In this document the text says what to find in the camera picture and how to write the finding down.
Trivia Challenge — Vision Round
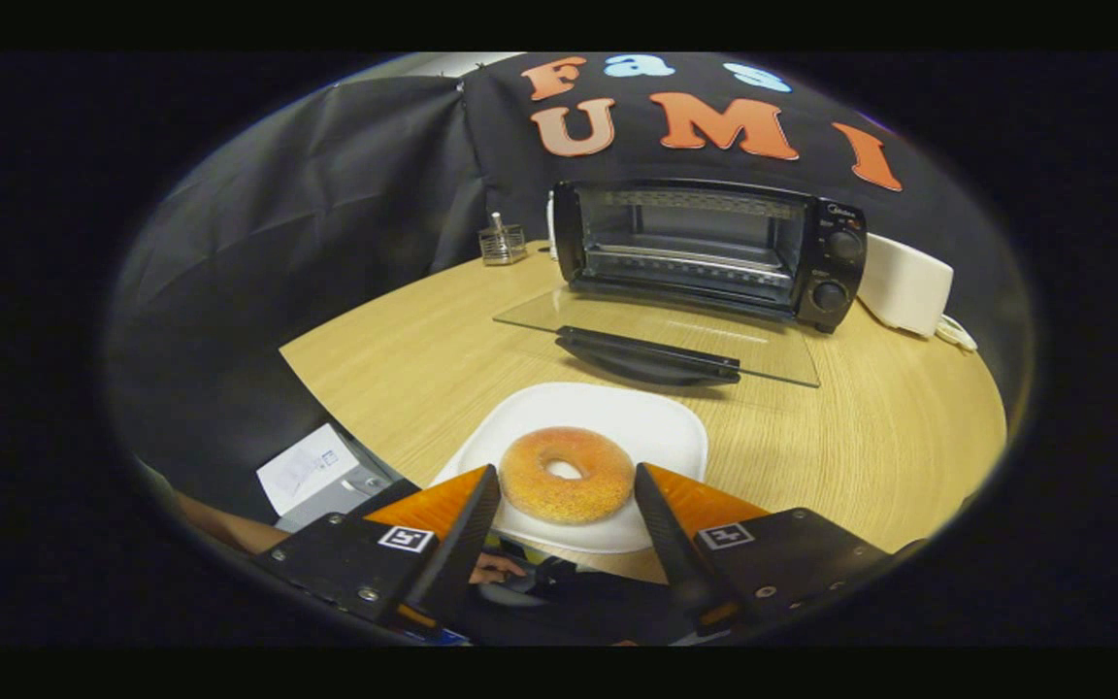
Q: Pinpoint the grey metal case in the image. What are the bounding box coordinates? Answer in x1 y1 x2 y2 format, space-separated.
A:
278 454 419 533

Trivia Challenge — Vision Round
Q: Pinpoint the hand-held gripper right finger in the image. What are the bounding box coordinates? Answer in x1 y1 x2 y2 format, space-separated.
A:
634 463 896 634

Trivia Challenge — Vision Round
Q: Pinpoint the white paper sheet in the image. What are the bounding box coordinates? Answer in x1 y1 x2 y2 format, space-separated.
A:
257 424 358 516

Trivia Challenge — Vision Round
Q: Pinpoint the clear glass toothpick holder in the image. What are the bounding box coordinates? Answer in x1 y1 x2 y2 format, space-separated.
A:
478 212 528 267

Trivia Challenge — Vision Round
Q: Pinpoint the black toaster oven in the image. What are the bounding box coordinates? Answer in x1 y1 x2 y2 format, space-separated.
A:
493 180 868 389

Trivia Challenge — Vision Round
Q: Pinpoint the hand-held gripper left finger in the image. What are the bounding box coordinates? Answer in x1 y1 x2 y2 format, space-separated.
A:
256 464 502 633

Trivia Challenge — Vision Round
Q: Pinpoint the white square plate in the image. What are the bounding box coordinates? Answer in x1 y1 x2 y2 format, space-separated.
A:
428 382 710 555

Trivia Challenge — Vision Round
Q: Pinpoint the golden sugared donut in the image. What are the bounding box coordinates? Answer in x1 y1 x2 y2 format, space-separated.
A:
499 427 636 526

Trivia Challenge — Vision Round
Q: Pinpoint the black backdrop cloth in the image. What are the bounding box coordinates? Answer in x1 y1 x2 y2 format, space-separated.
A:
108 53 1031 525

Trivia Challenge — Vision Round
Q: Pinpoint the white countertop appliance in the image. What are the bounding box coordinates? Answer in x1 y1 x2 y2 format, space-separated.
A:
855 233 955 339

